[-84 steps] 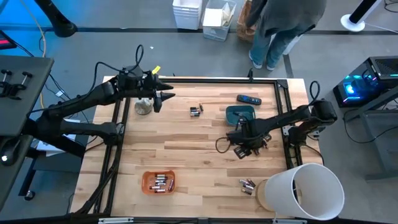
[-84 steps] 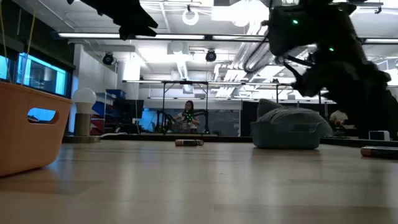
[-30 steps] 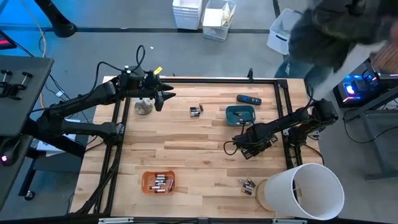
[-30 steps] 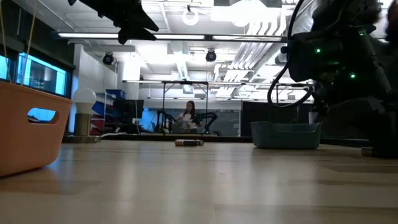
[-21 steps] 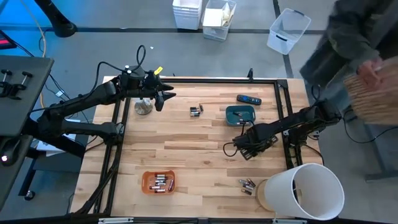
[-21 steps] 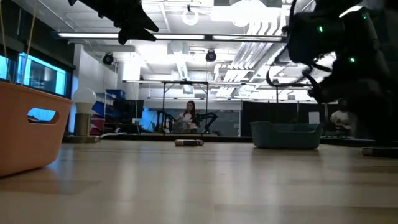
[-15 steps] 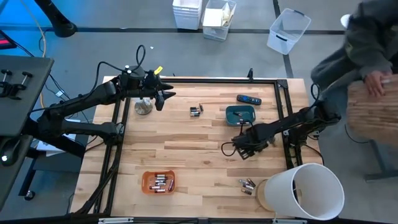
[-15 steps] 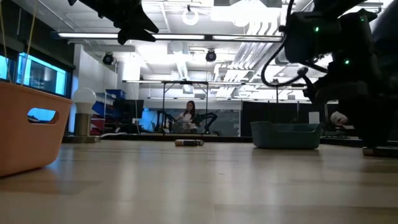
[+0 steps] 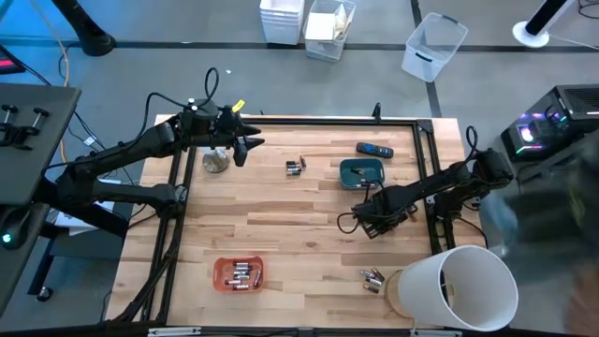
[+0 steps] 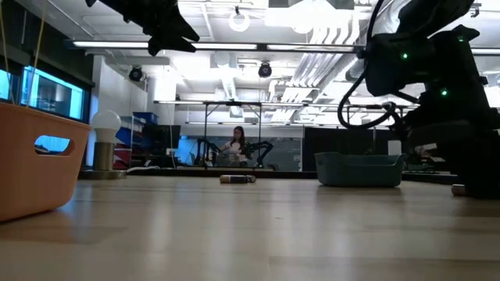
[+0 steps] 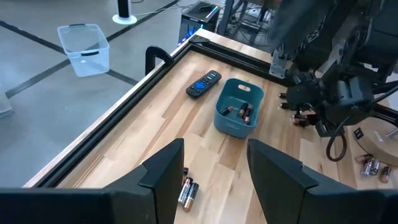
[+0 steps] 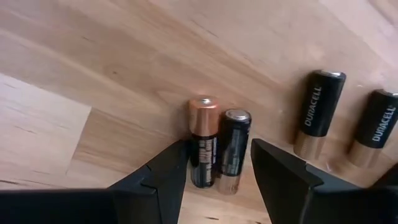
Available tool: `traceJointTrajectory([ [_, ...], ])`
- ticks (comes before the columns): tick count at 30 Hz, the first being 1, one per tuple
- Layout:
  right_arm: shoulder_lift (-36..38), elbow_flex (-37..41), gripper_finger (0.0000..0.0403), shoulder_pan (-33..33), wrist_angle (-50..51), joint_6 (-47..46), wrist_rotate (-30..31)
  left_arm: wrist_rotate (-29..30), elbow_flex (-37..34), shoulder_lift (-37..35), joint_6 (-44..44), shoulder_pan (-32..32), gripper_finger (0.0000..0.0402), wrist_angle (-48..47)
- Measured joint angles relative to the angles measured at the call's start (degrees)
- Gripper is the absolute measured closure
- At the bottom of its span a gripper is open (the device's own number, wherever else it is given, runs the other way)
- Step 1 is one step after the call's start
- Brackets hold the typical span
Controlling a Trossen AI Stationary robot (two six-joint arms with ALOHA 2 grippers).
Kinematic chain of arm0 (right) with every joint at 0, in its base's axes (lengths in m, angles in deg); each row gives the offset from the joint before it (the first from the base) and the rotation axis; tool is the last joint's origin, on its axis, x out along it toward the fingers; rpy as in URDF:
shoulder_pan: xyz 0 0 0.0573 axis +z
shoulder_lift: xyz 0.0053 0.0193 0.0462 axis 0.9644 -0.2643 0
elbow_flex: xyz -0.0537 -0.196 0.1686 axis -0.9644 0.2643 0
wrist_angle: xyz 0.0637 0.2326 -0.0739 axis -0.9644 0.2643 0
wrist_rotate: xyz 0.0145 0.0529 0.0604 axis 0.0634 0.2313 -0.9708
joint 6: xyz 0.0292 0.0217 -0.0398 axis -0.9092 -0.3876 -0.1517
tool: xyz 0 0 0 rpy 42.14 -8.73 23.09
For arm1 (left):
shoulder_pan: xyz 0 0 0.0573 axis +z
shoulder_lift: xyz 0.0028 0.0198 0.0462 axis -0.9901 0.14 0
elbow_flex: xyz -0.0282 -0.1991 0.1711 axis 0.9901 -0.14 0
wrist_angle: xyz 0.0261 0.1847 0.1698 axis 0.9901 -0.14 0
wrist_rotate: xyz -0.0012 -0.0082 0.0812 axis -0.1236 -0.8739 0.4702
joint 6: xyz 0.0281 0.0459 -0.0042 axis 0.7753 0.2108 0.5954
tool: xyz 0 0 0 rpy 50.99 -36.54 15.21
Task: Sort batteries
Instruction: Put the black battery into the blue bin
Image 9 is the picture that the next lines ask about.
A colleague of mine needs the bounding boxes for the dark grey side table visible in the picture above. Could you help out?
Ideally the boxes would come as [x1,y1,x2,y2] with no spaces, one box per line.
[0,82,83,207]

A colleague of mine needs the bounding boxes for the black aluminium table frame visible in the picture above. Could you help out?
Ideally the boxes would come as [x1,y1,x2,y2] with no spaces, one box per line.
[110,115,458,327]

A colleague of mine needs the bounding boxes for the person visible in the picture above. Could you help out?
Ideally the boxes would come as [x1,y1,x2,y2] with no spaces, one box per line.
[481,135,599,337]

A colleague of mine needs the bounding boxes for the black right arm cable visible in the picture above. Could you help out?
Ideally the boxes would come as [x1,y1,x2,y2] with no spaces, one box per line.
[336,211,364,235]

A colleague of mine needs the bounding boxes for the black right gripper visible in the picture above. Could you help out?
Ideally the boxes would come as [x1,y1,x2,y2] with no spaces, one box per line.
[351,189,413,240]

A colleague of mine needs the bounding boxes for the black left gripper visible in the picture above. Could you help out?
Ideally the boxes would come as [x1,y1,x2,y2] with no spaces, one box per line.
[212,106,266,168]

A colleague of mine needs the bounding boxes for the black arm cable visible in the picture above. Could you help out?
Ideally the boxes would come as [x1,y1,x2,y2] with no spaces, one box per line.
[336,211,364,235]
[144,66,221,124]

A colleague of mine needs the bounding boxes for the black clamps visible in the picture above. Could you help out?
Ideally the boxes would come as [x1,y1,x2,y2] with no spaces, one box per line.
[0,103,51,151]

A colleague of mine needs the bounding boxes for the tablet with red screen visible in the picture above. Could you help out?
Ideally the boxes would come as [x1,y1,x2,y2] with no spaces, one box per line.
[0,44,27,76]

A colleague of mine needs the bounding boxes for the black device green light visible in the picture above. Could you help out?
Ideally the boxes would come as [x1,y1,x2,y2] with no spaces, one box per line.
[0,205,30,252]

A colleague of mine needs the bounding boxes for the orange plastic bin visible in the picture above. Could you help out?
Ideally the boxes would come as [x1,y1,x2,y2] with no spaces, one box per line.
[212,255,265,294]

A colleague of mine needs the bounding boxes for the white tower fan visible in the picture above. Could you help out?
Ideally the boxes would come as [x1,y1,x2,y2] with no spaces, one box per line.
[512,0,577,49]

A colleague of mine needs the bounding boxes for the black remote control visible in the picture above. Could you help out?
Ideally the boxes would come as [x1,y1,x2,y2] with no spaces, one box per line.
[356,141,395,159]

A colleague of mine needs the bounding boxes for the clear plastic tote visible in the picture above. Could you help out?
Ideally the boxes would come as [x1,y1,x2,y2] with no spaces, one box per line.
[401,11,469,84]

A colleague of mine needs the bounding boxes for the black pole stand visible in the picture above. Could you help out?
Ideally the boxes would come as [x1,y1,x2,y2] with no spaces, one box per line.
[51,0,117,57]

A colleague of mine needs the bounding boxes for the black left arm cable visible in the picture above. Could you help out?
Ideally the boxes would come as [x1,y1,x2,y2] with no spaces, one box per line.
[144,66,221,124]

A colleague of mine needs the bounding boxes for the white stacked bins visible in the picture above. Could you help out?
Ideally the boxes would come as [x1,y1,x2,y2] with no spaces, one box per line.
[259,0,305,46]

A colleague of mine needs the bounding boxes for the clear bin with papers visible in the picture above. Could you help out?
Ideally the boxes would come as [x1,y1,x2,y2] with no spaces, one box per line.
[302,0,357,63]

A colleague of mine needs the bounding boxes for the brass lamp white bulb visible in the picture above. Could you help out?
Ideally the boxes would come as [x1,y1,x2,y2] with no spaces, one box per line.
[201,148,231,174]

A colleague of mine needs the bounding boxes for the computer tower RGB lights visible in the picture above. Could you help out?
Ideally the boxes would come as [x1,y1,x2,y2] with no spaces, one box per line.
[500,83,599,163]

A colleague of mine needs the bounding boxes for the teal plastic bin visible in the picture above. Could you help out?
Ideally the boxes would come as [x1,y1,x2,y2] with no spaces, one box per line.
[339,157,387,191]

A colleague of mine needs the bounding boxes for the wooden lamp base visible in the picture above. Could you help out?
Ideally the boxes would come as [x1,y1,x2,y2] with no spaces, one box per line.
[383,269,414,319]

